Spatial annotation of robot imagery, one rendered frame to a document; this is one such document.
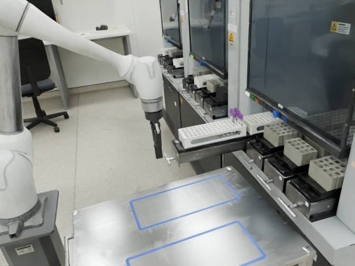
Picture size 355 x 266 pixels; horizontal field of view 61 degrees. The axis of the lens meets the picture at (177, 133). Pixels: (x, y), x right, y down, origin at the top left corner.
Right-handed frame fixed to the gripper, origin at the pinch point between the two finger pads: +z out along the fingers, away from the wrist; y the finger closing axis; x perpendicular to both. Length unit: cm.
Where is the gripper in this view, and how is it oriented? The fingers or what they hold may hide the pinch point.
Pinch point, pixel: (158, 151)
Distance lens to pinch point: 133.9
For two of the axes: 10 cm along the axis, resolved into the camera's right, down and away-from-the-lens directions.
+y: -2.7, -4.3, 8.6
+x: -9.6, 1.9, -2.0
